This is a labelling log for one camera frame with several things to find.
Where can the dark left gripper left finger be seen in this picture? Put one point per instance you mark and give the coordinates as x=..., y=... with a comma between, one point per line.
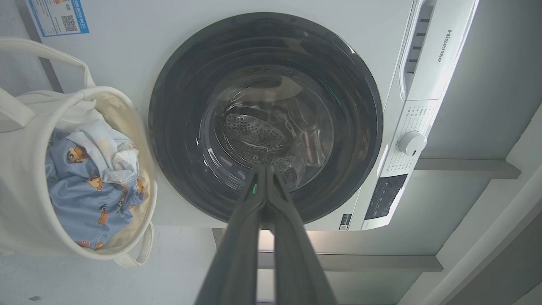
x=237, y=254

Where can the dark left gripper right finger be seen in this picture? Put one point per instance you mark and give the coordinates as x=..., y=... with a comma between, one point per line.
x=296, y=262

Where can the pale blue and white garment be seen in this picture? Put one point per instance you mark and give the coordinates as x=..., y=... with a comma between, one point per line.
x=110, y=148

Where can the black round glass washer door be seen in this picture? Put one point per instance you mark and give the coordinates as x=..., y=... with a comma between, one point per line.
x=182, y=127

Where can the cream canvas laundry basket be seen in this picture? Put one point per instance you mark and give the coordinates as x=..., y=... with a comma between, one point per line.
x=21, y=203

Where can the blue bear print garment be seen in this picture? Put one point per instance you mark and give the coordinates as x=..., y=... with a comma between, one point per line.
x=84, y=203

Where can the white front-load washing machine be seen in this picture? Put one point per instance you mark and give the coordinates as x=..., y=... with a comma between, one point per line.
x=127, y=55

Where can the blue energy label sticker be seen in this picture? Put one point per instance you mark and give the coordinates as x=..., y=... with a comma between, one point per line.
x=55, y=17

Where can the white plastic appliance dial knob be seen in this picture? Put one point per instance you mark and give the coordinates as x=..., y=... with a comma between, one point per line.
x=411, y=143

